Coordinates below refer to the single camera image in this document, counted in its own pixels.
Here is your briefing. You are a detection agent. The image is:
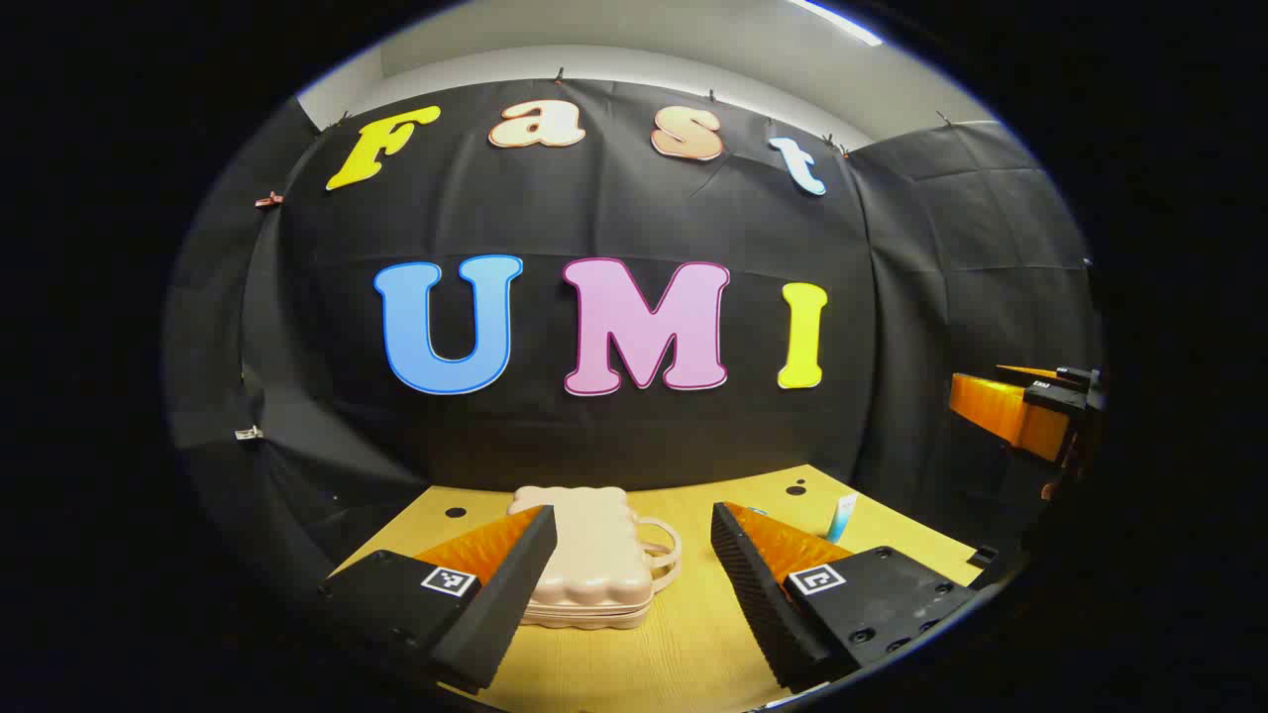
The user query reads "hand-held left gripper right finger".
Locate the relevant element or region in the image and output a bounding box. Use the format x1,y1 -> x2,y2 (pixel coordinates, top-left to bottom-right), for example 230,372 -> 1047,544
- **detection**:
710,501 -> 978,694

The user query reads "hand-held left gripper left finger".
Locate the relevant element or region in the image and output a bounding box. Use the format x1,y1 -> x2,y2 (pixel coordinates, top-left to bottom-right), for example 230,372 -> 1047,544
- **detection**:
317,505 -> 559,694

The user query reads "black backdrop cloth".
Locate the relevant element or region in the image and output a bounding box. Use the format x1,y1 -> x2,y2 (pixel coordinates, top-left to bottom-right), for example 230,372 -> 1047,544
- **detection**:
163,77 -> 1103,595

